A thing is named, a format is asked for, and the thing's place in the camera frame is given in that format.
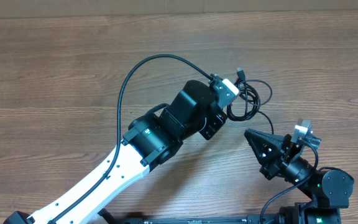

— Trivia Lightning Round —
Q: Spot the black USB-A cable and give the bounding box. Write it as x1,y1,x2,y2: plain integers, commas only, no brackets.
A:
233,67,262,121

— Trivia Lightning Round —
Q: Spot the black USB-C cable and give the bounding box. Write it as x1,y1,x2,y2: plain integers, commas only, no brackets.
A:
226,79,275,135

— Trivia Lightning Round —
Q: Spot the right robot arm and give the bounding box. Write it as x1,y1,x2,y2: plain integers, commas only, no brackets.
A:
244,126,354,223

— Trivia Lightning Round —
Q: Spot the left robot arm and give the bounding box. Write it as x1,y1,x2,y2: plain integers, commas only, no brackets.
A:
5,79,239,224

